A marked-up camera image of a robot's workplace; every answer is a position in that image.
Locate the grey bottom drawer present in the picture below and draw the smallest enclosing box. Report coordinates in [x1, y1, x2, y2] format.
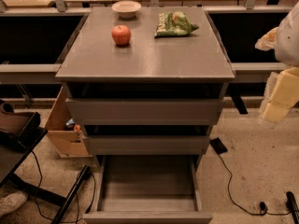
[83, 155, 212, 224]

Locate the grey drawer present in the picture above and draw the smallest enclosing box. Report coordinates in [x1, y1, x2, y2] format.
[83, 155, 212, 224]
[83, 125, 209, 155]
[64, 82, 225, 125]

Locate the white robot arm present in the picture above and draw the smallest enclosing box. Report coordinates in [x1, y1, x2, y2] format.
[255, 2, 299, 128]

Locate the grey drawer cabinet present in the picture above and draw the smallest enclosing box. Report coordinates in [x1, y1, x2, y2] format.
[55, 6, 236, 173]

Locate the grey top drawer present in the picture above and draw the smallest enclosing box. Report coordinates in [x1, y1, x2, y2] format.
[64, 82, 225, 125]

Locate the grey middle drawer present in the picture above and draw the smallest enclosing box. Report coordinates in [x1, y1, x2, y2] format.
[83, 125, 209, 155]

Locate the red apple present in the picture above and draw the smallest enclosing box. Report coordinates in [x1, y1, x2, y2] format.
[111, 25, 131, 46]

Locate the black power adapter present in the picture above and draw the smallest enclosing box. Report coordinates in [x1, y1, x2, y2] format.
[210, 138, 228, 155]

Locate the green chip bag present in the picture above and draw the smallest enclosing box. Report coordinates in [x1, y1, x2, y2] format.
[155, 11, 199, 37]

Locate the cardboard box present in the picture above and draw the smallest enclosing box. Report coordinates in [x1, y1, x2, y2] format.
[45, 88, 89, 158]

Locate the white bowl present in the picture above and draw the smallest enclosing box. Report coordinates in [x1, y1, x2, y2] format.
[112, 1, 141, 19]

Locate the brown bag on desk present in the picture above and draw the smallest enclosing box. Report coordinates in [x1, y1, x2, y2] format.
[0, 99, 42, 152]

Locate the black desk with legs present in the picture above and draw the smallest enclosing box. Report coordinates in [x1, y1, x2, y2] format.
[0, 126, 92, 224]

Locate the white shoe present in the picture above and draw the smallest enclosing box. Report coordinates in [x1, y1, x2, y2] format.
[0, 191, 28, 218]

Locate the black bar right floor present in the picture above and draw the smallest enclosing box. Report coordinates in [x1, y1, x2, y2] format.
[286, 191, 299, 224]

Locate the black floor cable left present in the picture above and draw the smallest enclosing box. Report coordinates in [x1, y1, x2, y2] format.
[30, 149, 97, 224]

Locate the black power cable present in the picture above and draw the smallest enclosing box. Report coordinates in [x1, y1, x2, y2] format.
[218, 152, 292, 217]

